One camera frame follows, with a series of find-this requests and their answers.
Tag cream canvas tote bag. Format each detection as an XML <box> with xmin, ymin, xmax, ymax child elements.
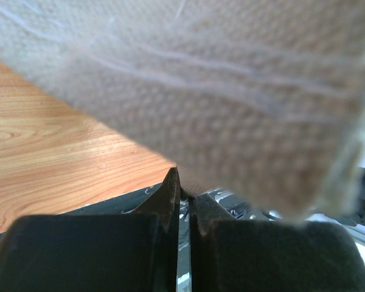
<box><xmin>0</xmin><ymin>1</ymin><xmax>365</xmax><ymax>222</ymax></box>

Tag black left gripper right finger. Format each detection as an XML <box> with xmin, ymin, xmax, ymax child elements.
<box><xmin>189</xmin><ymin>195</ymin><xmax>365</xmax><ymax>291</ymax></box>

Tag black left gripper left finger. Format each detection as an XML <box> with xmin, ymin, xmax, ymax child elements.
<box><xmin>0</xmin><ymin>168</ymin><xmax>180</xmax><ymax>291</ymax></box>

